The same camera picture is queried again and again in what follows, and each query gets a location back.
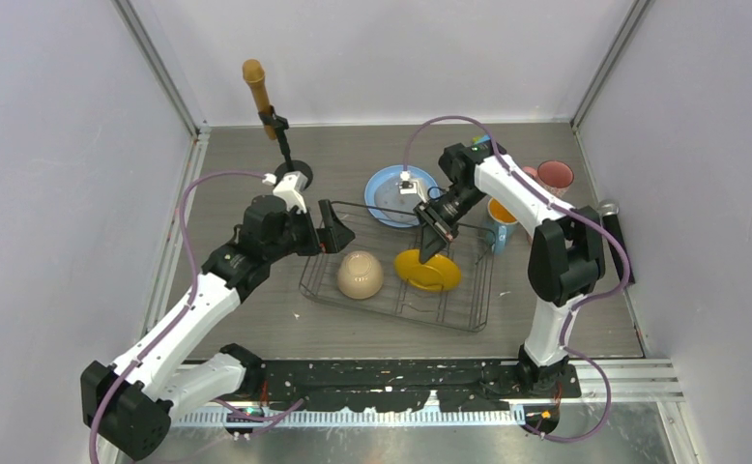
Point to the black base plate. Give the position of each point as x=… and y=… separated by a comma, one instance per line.
x=459, y=385

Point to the colourful toy block stack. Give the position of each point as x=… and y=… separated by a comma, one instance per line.
x=480, y=139

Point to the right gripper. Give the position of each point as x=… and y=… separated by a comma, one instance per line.
x=435, y=232

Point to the black microphone stand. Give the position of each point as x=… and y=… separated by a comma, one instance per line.
x=277, y=126

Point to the beige floral bowl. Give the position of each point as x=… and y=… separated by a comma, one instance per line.
x=360, y=275

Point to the black handheld microphone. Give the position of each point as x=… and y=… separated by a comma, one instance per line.
x=609, y=213

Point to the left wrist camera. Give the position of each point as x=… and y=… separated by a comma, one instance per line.
x=290, y=189

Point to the blue glazed mug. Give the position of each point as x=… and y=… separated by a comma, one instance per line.
x=500, y=224

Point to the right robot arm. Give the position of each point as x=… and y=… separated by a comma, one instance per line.
x=566, y=256

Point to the black wire dish rack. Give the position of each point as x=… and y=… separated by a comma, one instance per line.
x=385, y=233

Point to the pink patterned mug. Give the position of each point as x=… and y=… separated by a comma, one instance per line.
x=553, y=175

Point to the yellow plate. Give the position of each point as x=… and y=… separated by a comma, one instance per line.
x=438, y=274

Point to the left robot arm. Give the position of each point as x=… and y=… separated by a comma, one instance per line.
x=132, y=401

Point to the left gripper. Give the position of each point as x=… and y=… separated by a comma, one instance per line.
x=337, y=234

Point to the brown microphone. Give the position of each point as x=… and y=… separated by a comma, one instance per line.
x=255, y=78

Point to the light blue plate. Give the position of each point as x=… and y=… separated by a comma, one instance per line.
x=375, y=181

